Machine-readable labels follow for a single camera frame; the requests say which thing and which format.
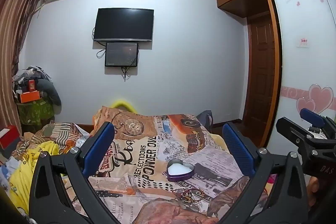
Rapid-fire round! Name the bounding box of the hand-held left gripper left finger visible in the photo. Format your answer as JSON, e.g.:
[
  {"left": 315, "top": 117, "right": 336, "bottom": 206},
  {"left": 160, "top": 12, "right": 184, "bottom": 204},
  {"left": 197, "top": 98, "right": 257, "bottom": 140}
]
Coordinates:
[{"left": 29, "top": 122, "right": 124, "bottom": 224}]

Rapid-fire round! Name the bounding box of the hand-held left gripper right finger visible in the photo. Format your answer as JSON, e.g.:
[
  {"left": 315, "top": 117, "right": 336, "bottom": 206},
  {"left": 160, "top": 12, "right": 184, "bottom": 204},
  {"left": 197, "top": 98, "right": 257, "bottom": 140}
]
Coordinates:
[{"left": 217, "top": 122, "right": 309, "bottom": 224}]

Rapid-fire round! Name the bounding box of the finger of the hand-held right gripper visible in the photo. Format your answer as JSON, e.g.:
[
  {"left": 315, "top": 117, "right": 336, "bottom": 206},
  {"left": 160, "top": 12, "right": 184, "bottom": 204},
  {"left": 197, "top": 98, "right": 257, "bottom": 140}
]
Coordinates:
[
  {"left": 300, "top": 108, "right": 336, "bottom": 132},
  {"left": 276, "top": 117, "right": 318, "bottom": 159}
]

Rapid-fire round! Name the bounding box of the purple heart-shaped tin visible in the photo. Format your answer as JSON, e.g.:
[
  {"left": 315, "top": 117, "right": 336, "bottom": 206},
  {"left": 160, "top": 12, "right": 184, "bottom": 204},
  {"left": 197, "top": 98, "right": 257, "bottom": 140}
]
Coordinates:
[{"left": 166, "top": 159, "right": 195, "bottom": 182}]

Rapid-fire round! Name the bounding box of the red braided bracelet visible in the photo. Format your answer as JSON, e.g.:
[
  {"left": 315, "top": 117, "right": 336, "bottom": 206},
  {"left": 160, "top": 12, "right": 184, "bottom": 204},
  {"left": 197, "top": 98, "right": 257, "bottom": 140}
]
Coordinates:
[{"left": 173, "top": 188, "right": 201, "bottom": 199}]

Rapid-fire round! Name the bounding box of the person's right hand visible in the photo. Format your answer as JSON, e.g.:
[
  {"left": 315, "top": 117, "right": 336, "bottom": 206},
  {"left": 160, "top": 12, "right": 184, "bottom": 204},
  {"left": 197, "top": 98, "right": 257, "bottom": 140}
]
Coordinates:
[{"left": 308, "top": 176, "right": 321, "bottom": 207}]

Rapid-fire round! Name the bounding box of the pale yellow fleece blanket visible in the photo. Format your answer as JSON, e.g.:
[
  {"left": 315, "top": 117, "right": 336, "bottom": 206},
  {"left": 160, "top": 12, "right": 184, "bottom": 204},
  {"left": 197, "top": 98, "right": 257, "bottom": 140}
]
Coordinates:
[{"left": 207, "top": 133, "right": 229, "bottom": 153}]

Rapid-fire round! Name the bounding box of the dark bag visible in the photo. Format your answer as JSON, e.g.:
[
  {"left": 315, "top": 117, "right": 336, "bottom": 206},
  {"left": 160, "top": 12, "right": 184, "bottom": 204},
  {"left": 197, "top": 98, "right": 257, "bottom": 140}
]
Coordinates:
[{"left": 196, "top": 110, "right": 214, "bottom": 132}]

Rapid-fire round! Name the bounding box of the yellow hoop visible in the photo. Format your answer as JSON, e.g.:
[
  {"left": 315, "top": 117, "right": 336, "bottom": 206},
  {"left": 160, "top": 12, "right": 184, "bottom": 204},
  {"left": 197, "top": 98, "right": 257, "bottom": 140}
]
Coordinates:
[{"left": 111, "top": 100, "right": 135, "bottom": 111}]

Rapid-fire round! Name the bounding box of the brown striped cloth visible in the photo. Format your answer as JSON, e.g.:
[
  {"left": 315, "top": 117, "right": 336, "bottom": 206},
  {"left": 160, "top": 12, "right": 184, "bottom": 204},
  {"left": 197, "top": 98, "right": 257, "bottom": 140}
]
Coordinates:
[{"left": 22, "top": 120, "right": 79, "bottom": 147}]

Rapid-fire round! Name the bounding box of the newspaper print blanket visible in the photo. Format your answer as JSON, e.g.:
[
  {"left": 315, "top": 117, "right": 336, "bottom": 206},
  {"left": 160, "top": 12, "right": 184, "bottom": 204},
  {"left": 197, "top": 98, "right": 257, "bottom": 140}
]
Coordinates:
[{"left": 63, "top": 105, "right": 265, "bottom": 224}]

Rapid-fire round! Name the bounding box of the white heart print wardrobe door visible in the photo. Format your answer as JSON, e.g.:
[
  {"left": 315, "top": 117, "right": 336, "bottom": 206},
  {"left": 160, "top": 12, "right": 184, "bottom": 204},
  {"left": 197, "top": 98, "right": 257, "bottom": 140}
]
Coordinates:
[{"left": 270, "top": 0, "right": 336, "bottom": 148}]

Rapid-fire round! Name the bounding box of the brown wooden door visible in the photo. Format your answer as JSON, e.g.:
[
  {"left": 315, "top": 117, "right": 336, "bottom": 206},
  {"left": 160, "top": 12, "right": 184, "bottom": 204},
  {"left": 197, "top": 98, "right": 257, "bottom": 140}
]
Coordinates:
[{"left": 247, "top": 14, "right": 277, "bottom": 122}]

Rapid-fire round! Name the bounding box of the green patterned bag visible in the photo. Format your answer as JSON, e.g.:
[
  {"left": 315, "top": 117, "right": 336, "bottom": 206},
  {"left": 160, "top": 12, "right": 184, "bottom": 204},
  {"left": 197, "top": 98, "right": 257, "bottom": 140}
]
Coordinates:
[{"left": 17, "top": 98, "right": 55, "bottom": 126}]

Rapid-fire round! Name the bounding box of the yellow cloth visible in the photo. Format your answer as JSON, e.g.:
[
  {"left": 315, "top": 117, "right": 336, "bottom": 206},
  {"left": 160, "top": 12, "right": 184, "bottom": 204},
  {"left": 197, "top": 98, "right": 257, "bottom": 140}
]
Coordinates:
[{"left": 7, "top": 140, "right": 79, "bottom": 215}]

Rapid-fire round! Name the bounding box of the orange box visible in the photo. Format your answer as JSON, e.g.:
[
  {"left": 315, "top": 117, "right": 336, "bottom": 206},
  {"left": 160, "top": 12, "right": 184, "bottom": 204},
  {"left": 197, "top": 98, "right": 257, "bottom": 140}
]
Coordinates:
[{"left": 19, "top": 91, "right": 42, "bottom": 104}]

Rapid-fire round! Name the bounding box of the small black monitor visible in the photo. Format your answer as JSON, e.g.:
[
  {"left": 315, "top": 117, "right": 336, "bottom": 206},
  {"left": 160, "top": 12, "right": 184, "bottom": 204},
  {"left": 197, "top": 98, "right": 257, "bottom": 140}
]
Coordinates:
[{"left": 104, "top": 42, "right": 139, "bottom": 67}]

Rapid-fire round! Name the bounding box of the pile of clothes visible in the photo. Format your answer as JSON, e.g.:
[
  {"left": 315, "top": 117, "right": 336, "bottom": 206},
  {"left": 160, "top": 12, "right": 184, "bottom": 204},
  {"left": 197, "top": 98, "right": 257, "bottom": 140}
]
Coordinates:
[{"left": 12, "top": 65, "right": 53, "bottom": 94}]

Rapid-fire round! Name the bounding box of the brown striped curtain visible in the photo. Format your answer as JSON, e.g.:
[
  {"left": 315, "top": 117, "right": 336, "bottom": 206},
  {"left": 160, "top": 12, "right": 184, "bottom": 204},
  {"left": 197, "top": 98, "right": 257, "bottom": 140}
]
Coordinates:
[{"left": 0, "top": 0, "right": 46, "bottom": 132}]

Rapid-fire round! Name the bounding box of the black monitor cable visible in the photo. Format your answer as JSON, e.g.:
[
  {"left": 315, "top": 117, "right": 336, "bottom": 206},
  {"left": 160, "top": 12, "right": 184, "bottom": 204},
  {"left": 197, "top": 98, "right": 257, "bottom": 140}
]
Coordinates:
[{"left": 120, "top": 55, "right": 139, "bottom": 82}]

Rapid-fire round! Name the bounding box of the black television cable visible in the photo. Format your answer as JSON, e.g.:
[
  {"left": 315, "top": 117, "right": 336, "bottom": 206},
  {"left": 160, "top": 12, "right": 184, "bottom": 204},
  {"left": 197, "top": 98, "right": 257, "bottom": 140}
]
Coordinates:
[{"left": 91, "top": 27, "right": 107, "bottom": 59}]

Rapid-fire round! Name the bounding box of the black wall television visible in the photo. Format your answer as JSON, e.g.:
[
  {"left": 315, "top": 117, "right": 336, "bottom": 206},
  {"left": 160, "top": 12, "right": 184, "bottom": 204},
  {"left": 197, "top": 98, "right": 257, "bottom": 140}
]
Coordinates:
[{"left": 93, "top": 7, "right": 154, "bottom": 43}]

